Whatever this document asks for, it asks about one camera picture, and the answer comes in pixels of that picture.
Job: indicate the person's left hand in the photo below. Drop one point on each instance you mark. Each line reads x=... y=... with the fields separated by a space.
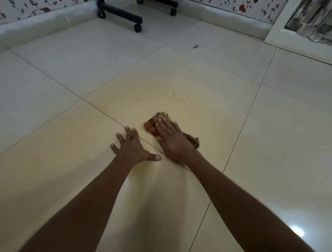
x=133 y=152

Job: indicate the person's right hand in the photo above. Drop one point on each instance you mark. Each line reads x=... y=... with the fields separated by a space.
x=174 y=142

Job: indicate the person's right thumb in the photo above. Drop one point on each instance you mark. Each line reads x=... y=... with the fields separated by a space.
x=159 y=139

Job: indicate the person's left thumb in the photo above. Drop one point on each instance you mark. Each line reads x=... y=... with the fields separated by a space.
x=155 y=157

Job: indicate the person's left middle finger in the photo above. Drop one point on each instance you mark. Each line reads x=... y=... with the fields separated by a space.
x=128 y=133

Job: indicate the person's left little finger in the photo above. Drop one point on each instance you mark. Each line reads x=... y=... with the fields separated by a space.
x=114 y=148

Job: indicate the brown orange cleaning cloth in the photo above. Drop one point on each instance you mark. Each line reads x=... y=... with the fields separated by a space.
x=151 y=125

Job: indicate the person's right forearm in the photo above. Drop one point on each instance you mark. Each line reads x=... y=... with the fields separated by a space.
x=241 y=207

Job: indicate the person's left forearm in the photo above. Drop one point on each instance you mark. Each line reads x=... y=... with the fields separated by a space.
x=85 y=207

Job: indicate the orange spill spots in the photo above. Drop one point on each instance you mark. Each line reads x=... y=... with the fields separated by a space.
x=171 y=94

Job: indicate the black wheeled stand base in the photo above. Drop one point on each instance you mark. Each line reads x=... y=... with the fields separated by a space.
x=122 y=13

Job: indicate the grey patterned curtain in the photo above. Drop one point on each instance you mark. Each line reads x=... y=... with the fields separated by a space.
x=311 y=19

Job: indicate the white door frame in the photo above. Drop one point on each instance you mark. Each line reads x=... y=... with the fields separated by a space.
x=275 y=26

